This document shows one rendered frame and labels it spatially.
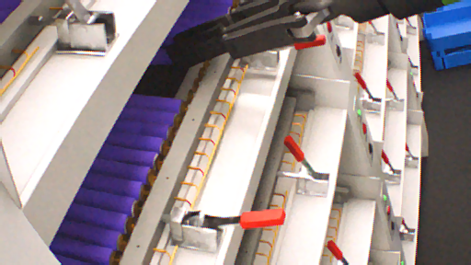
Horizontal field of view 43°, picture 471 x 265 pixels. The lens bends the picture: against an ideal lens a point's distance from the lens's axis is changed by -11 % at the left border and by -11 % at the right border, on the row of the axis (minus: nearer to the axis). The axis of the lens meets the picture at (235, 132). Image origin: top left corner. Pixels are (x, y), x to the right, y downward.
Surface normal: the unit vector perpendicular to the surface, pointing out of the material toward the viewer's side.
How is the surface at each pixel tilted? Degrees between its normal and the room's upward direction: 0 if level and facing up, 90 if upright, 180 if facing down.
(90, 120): 111
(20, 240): 90
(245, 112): 21
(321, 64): 90
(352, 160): 90
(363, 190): 90
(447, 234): 0
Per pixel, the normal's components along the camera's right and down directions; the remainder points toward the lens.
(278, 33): -0.36, 0.65
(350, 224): -0.02, -0.77
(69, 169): 0.97, 0.13
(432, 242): -0.37, -0.77
